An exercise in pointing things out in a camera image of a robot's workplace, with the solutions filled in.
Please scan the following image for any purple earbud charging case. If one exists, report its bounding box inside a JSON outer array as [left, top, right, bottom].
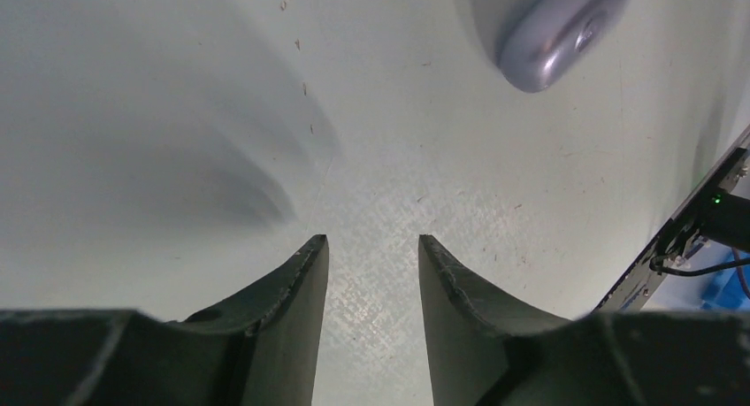
[[497, 0, 629, 93]]

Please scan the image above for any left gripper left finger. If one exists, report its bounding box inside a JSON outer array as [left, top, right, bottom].
[[1, 234, 329, 405]]

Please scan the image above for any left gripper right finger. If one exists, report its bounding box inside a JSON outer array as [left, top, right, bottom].
[[418, 234, 749, 405]]

